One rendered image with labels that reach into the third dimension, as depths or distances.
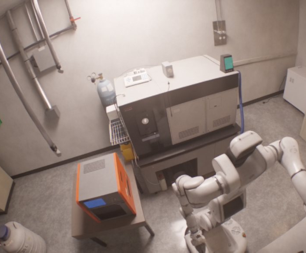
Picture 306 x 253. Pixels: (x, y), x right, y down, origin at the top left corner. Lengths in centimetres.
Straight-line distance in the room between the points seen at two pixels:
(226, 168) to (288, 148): 31
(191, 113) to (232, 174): 113
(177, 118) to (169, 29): 137
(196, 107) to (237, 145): 112
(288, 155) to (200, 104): 113
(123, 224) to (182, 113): 115
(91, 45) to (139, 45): 65
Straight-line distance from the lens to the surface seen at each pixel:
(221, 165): 71
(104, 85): 227
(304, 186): 77
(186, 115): 173
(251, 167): 85
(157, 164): 195
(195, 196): 68
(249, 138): 69
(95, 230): 172
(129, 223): 162
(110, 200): 139
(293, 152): 84
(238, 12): 319
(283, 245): 141
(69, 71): 261
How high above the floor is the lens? 215
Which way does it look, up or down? 38 degrees down
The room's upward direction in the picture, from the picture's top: 14 degrees counter-clockwise
